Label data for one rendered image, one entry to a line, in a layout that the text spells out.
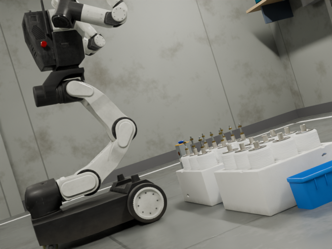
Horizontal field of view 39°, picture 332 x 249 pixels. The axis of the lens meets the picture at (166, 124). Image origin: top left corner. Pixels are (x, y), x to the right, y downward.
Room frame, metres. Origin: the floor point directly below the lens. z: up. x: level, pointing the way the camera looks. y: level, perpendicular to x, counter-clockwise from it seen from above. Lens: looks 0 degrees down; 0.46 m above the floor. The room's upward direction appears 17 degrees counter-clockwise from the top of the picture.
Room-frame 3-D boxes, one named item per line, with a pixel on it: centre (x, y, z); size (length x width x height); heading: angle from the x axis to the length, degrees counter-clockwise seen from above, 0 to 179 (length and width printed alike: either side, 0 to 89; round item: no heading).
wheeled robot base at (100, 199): (2.57, 0.52, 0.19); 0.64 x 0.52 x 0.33; 109
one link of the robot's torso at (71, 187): (2.56, 0.56, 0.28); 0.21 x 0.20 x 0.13; 109
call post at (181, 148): (2.81, -0.06, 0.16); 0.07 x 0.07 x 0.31; 18
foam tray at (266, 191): (2.04, -0.39, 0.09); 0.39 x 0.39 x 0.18; 20
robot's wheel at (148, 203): (2.40, 0.21, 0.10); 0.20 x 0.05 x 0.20; 109
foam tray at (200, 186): (2.56, -0.22, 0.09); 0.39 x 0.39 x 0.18; 18
